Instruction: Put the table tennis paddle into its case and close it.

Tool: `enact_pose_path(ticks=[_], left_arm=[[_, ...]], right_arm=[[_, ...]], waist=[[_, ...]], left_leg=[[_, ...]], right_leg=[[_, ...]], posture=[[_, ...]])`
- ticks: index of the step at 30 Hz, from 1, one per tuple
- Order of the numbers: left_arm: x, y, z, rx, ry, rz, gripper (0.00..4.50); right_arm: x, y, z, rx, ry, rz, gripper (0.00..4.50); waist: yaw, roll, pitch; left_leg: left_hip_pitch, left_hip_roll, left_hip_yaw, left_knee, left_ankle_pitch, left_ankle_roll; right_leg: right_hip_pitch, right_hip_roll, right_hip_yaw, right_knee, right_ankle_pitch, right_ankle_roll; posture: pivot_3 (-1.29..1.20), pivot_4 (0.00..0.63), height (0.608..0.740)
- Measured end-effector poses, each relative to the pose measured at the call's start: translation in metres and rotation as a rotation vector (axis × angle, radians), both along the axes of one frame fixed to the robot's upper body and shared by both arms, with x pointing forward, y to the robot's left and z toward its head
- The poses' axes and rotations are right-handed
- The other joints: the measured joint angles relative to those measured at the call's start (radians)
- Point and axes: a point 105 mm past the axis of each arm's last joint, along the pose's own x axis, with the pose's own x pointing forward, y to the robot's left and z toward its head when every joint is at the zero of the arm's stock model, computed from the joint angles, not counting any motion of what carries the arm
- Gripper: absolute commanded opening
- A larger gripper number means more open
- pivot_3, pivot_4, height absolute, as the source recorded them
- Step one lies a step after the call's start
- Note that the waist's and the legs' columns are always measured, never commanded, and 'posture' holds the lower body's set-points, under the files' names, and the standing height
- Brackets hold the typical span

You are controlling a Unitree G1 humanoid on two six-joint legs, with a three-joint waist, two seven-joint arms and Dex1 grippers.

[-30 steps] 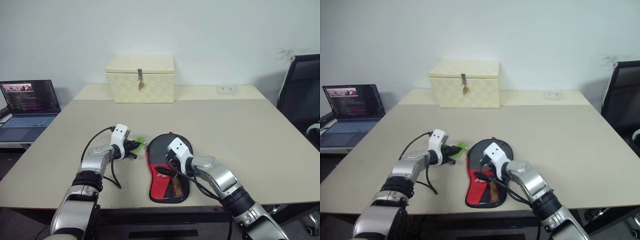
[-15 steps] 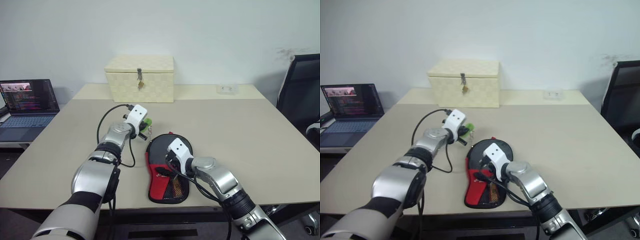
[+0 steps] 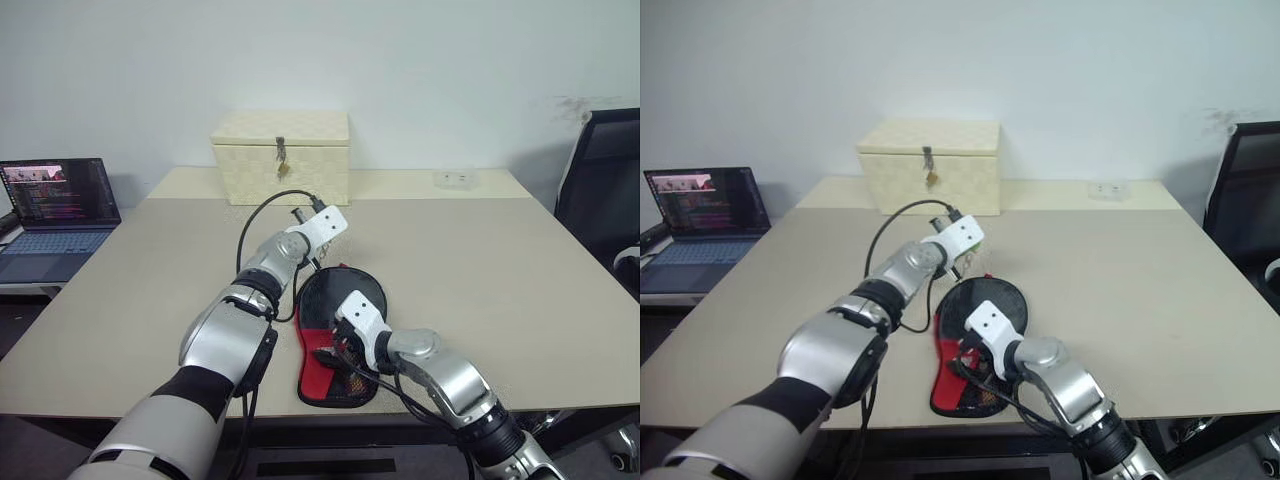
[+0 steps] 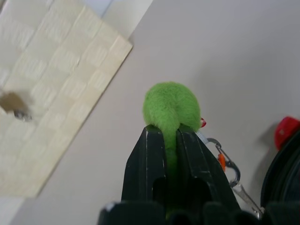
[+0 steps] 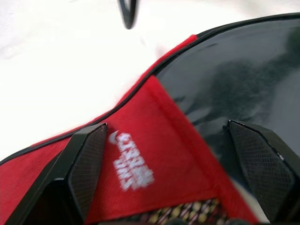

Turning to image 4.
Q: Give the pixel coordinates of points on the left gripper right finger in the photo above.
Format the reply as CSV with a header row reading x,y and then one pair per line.
x,y
201,173

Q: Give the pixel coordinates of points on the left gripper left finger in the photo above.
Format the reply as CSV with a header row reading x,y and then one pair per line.
x,y
145,168

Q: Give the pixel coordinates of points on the silver carabiner keychain clip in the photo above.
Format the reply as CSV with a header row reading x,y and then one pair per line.
x,y
220,160

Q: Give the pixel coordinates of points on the green fuzzy plush toy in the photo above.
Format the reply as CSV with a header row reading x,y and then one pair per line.
x,y
171,105

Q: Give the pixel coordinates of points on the black mesh pouch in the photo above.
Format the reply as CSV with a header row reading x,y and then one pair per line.
x,y
286,168

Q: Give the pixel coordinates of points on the red round object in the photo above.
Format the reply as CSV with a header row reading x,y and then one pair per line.
x,y
287,131

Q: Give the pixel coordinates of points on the cream woven storage box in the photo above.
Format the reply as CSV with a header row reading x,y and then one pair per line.
x,y
58,70

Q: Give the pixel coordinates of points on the metal box latch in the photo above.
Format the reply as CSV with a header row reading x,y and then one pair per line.
x,y
11,100

